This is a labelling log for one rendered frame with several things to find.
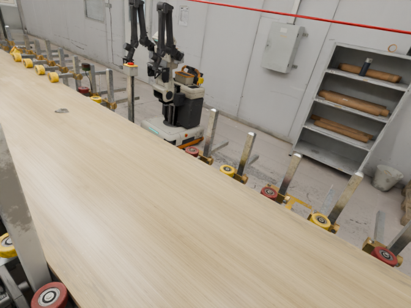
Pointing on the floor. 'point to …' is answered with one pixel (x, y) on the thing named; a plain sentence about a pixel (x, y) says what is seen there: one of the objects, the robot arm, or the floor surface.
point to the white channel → (20, 221)
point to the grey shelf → (386, 98)
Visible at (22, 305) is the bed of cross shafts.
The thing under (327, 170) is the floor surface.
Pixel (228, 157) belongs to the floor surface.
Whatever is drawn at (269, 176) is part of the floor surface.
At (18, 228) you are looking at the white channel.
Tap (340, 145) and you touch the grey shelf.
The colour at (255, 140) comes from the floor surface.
